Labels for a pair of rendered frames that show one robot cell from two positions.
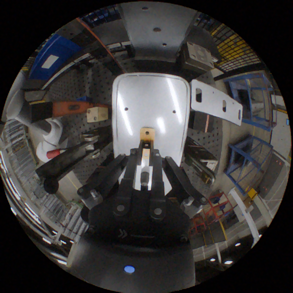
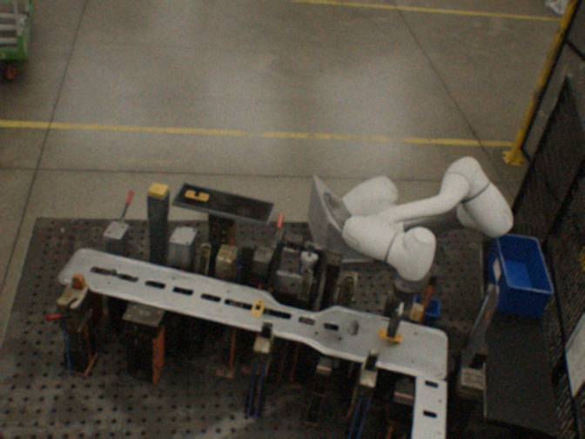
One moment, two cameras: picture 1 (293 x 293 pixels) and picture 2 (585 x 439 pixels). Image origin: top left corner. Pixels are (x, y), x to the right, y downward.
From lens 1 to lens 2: 222 cm
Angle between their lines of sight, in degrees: 51
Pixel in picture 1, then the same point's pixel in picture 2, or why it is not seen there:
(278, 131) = not seen: outside the picture
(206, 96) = (432, 390)
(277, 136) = not seen: outside the picture
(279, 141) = not seen: outside the picture
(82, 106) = (425, 301)
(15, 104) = (467, 222)
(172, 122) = (404, 359)
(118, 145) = (386, 320)
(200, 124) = (402, 387)
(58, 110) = (429, 287)
